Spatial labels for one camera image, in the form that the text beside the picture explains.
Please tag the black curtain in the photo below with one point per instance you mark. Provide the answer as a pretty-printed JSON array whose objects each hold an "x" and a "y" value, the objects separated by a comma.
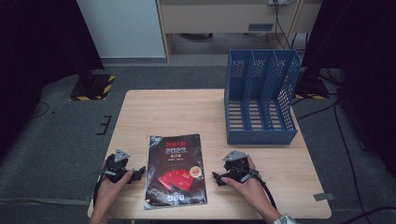
[
  {"x": 37, "y": 46},
  {"x": 364, "y": 46}
]

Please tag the grey tape strip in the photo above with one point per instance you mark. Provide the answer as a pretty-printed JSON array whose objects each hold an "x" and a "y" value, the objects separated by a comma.
[{"x": 323, "y": 196}]

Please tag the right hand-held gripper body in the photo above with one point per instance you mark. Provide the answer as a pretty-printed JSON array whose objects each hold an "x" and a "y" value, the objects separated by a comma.
[{"x": 238, "y": 163}]

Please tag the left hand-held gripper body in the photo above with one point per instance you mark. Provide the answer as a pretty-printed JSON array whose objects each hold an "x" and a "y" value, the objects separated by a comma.
[{"x": 116, "y": 166}]

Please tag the black stand with striped base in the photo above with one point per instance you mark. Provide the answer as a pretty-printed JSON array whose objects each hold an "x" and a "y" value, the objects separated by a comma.
[
  {"x": 93, "y": 88},
  {"x": 311, "y": 88}
]

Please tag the black glossy book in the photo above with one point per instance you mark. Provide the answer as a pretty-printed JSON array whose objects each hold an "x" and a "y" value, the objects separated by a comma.
[{"x": 176, "y": 168}]

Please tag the blue plastic file rack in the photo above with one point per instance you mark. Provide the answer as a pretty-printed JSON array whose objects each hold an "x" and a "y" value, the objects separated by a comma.
[{"x": 260, "y": 133}]

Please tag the beige office desk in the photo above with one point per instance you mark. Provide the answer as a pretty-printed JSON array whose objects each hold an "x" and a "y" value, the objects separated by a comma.
[{"x": 218, "y": 18}]

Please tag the white partition panel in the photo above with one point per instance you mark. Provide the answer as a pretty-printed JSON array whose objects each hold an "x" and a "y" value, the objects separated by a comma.
[{"x": 121, "y": 28}]

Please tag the person's left hand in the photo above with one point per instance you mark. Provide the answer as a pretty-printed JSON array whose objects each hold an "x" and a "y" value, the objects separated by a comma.
[{"x": 109, "y": 193}]

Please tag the white power strip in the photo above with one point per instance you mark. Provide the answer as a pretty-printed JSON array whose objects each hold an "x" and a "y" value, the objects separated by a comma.
[{"x": 280, "y": 2}]

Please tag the person's right hand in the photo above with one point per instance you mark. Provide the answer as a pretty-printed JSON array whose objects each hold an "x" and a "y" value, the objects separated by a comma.
[{"x": 250, "y": 189}]

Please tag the grey desk label plate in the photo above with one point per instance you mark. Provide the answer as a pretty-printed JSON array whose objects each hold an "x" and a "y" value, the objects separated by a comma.
[{"x": 260, "y": 27}]

